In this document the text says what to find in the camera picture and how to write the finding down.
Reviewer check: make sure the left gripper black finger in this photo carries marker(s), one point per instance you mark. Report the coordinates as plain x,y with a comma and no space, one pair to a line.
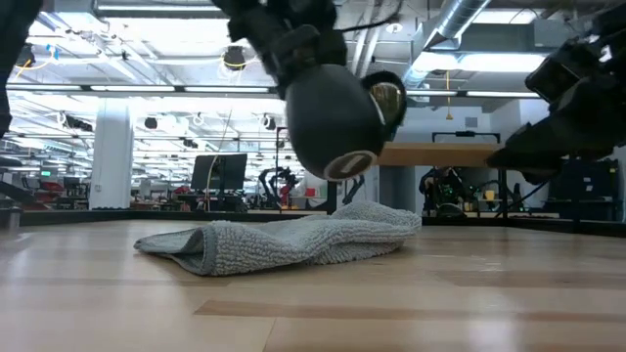
296,51

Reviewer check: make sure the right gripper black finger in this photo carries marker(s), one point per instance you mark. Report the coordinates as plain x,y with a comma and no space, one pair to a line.
528,149
543,175

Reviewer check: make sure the black round vase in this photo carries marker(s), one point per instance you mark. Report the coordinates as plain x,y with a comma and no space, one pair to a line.
327,117

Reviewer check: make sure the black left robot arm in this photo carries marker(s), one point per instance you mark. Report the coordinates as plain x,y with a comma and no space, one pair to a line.
12,49

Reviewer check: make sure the tall black cabinet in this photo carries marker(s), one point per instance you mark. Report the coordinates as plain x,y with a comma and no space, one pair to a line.
584,188

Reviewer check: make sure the small yellow cup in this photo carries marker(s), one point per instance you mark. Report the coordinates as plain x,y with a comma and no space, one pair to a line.
489,195

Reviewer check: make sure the person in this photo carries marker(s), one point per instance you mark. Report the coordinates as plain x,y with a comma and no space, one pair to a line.
442,190
315,190

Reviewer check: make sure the background black robot arms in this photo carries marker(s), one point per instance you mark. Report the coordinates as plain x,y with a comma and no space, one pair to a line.
276,186

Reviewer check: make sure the black computer monitor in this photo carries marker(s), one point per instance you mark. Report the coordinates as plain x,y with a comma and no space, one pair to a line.
220,171

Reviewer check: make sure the grey terry towel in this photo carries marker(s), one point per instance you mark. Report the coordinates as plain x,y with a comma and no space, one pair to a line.
293,239

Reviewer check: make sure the white building column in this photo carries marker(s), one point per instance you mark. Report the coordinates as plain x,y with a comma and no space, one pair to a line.
111,156

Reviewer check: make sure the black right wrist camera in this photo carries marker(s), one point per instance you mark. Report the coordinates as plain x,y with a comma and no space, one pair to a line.
567,68

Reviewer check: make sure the wooden shelf black metal frame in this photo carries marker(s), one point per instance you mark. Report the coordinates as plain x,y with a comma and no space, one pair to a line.
440,155

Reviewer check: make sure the silver ceiling air duct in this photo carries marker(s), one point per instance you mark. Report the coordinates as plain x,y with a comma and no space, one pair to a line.
455,19

